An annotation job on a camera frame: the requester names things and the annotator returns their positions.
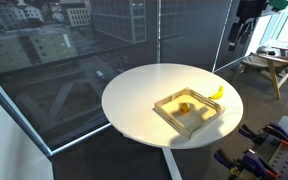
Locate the round yellow fruit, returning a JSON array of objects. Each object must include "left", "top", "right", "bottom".
[{"left": 180, "top": 103, "right": 190, "bottom": 113}]

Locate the wooden slatted crate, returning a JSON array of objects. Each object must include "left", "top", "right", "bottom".
[{"left": 153, "top": 88, "right": 225, "bottom": 139}]

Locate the yellow banana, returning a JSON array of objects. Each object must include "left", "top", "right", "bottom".
[{"left": 209, "top": 86, "right": 224, "bottom": 100}]

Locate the blue orange clamp lower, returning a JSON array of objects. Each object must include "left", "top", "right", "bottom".
[{"left": 214, "top": 149, "right": 280, "bottom": 180}]

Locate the blue orange clamp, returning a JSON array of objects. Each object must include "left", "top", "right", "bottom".
[
  {"left": 214, "top": 149, "right": 280, "bottom": 180},
  {"left": 239, "top": 122, "right": 288, "bottom": 146}
]

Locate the blue orange clamp upper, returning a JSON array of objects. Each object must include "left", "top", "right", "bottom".
[{"left": 239, "top": 122, "right": 288, "bottom": 146}]

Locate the wooden lounge chair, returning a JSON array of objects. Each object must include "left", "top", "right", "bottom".
[{"left": 232, "top": 47, "right": 288, "bottom": 100}]

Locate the white table pedestal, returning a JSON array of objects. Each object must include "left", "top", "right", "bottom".
[{"left": 162, "top": 148, "right": 182, "bottom": 180}]

